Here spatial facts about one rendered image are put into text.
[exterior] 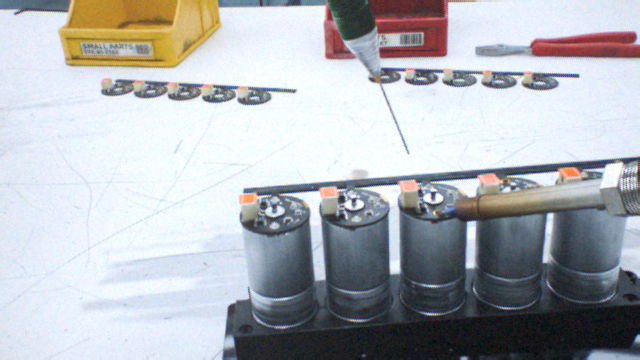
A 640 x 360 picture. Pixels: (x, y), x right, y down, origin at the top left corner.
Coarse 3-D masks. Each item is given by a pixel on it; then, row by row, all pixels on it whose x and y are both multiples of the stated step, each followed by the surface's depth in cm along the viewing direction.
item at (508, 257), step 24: (528, 216) 24; (480, 240) 26; (504, 240) 25; (528, 240) 25; (480, 264) 26; (504, 264) 25; (528, 264) 25; (480, 288) 26; (504, 288) 26; (528, 288) 26
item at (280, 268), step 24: (264, 240) 24; (288, 240) 24; (264, 264) 25; (288, 264) 25; (312, 264) 26; (264, 288) 25; (288, 288) 25; (312, 288) 26; (264, 312) 26; (288, 312) 25; (312, 312) 26
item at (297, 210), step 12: (264, 204) 25; (288, 204) 25; (300, 204) 25; (240, 216) 25; (264, 216) 25; (288, 216) 25; (300, 216) 25; (252, 228) 24; (264, 228) 24; (288, 228) 24
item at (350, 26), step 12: (336, 0) 20; (348, 0) 20; (360, 0) 20; (336, 12) 20; (348, 12) 20; (360, 12) 20; (336, 24) 20; (348, 24) 20; (360, 24) 20; (372, 24) 20; (348, 36) 20; (360, 36) 20
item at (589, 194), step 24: (624, 168) 19; (504, 192) 22; (528, 192) 21; (552, 192) 21; (576, 192) 20; (600, 192) 19; (624, 192) 19; (456, 216) 23; (480, 216) 22; (504, 216) 22; (624, 216) 19
